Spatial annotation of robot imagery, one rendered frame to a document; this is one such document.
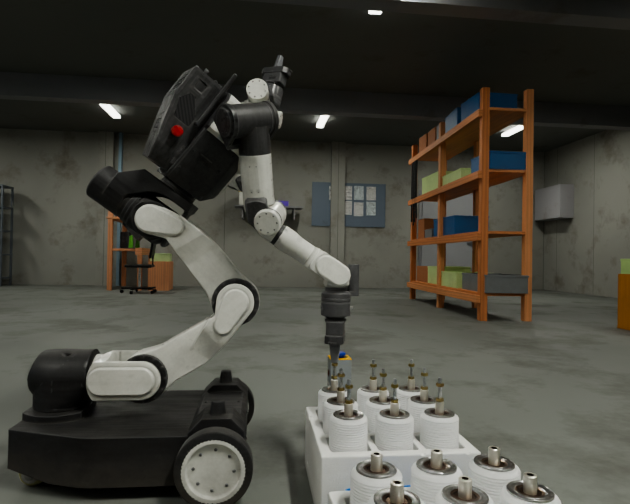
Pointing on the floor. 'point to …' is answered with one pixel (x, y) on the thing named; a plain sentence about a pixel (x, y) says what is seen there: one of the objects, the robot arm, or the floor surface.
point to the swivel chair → (140, 270)
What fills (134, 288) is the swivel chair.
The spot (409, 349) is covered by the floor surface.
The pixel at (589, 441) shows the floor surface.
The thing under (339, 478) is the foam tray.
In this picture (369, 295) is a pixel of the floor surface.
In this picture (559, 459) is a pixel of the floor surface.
